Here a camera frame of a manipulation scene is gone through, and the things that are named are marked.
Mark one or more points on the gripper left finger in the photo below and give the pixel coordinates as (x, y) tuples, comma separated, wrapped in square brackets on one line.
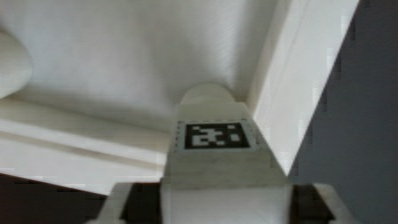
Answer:
[(132, 205)]

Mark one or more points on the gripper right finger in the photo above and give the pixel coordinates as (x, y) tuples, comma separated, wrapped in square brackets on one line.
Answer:
[(317, 206)]

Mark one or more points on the white leg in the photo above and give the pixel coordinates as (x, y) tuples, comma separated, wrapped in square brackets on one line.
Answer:
[(225, 185)]

